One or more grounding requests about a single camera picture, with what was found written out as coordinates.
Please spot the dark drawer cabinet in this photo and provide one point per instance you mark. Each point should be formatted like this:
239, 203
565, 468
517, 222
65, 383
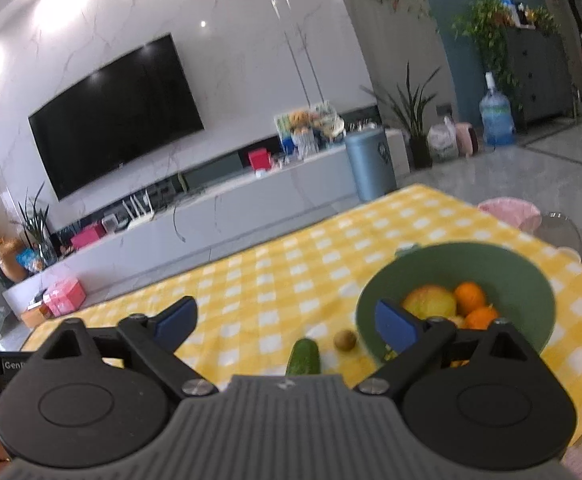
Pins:
541, 75

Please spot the green bowl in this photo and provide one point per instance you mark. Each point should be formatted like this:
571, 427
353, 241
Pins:
521, 280

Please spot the magenta box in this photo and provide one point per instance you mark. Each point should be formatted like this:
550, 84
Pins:
88, 236

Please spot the pink stool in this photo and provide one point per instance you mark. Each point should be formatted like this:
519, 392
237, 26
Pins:
467, 139

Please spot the blue trash bin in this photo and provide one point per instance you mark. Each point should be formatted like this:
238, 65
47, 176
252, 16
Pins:
371, 167

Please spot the pale pink box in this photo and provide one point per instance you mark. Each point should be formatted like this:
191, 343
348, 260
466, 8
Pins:
66, 297

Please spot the brown kiwi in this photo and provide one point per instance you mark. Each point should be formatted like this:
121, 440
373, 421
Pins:
346, 340

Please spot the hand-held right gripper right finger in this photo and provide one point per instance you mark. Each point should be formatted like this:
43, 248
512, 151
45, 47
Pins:
393, 325

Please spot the red box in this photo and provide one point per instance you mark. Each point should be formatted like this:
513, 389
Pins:
261, 160

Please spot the white plastic bag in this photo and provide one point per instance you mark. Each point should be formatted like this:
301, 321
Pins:
443, 142

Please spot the black wall television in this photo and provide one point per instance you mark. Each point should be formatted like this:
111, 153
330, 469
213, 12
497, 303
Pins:
116, 115

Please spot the grey television cabinet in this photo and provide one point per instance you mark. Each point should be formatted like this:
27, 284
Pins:
221, 220

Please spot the trailing green plant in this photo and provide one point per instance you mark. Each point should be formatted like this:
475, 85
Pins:
486, 30

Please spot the orange vase with dried flowers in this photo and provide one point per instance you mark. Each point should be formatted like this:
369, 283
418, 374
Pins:
11, 260

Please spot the green cucumber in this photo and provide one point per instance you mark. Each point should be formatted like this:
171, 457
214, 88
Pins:
305, 357

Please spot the tall potted plant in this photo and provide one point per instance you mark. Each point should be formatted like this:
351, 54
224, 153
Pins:
413, 110

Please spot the white router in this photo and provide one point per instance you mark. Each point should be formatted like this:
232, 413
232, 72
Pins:
140, 216

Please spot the pink chair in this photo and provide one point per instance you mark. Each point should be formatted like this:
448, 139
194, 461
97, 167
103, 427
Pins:
508, 210

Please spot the blue water jug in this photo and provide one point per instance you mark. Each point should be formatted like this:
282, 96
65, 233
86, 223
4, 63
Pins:
497, 117

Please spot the blue packet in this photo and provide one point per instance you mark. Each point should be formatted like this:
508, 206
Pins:
30, 261

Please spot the basket of soft toys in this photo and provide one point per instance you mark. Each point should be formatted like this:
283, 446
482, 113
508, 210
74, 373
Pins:
306, 127

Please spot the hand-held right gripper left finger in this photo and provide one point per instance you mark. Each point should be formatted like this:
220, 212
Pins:
176, 322

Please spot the yellow checked tablecloth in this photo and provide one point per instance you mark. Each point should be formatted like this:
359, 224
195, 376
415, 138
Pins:
271, 280

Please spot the clear glass chair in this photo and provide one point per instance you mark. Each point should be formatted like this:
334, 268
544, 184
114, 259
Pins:
563, 232

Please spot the potted plant with thin leaves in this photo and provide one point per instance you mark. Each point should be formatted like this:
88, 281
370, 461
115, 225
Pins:
38, 230

